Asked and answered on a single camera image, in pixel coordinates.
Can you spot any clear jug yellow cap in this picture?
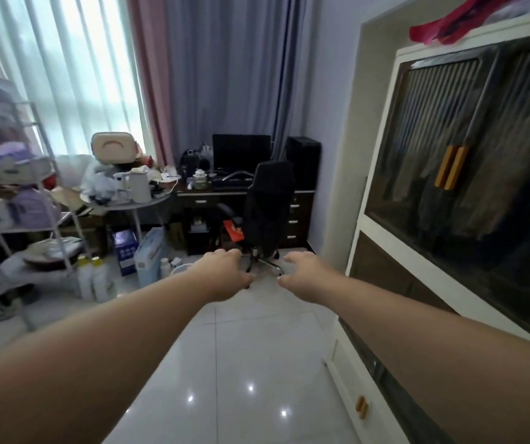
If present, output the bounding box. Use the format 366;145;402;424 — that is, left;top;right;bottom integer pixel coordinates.
76;256;95;301
91;257;117;303

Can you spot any red plastic bag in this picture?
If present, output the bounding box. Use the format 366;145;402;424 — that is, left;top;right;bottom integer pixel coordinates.
409;0;520;46

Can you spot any sheer white curtain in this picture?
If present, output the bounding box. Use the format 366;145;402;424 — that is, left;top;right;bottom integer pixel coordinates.
0;0;150;155

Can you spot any person's left hand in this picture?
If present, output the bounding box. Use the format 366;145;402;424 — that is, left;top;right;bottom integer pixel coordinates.
186;248;256;303

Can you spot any purple soft pack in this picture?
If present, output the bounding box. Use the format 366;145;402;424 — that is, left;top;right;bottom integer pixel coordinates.
8;189;60;229

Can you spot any pile of grey clothes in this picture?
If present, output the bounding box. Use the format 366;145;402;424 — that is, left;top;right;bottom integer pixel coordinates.
79;161;125;202

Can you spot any white ribbed glass cabinet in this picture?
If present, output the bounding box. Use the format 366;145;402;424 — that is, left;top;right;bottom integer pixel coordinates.
323;4;530;444

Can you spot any grey blue curtain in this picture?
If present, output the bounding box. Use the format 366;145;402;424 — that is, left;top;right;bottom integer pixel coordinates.
162;0;312;162

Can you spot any blue cardboard box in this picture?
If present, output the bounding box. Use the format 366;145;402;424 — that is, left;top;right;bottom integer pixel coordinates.
112;228;140;277

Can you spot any black bag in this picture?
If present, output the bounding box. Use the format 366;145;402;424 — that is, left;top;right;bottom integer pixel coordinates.
180;149;211;179

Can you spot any black computer monitor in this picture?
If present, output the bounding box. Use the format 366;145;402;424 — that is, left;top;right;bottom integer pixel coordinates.
212;133;273;174

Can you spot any brown cardboard box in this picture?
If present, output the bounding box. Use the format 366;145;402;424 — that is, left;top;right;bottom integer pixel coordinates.
168;221;188;251
61;216;108;255

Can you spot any person's right hand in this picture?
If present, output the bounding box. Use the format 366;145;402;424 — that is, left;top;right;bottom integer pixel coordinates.
277;252;347;305

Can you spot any white storage basket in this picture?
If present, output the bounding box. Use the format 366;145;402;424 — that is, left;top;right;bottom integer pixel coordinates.
0;154;53;183

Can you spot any white metal shelf rack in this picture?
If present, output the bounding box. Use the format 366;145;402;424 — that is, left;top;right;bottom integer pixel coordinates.
0;76;90;334

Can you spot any person's right forearm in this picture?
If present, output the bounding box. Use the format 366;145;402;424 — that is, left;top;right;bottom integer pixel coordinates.
320;277;530;444

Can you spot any black office chair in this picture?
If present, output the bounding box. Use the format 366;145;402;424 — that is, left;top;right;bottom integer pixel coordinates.
217;160;298;278

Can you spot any person's left forearm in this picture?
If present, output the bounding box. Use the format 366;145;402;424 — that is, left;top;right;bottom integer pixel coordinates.
0;272;219;444

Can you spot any pink curtain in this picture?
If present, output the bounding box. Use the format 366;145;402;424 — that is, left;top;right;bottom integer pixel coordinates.
125;0;175;167

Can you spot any long white cardboard box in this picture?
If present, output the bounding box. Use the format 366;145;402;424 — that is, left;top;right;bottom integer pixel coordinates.
134;226;169;288

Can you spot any black computer tower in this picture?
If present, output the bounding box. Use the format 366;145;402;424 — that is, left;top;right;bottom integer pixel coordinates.
285;136;322;191

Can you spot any red tasselled cushion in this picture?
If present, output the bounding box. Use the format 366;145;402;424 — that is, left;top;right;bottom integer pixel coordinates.
222;219;246;242

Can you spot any white electric kettle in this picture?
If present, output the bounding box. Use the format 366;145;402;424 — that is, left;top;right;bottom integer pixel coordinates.
124;172;153;204

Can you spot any pink plush pillow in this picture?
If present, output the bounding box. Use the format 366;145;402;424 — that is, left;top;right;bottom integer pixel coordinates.
90;131;137;165

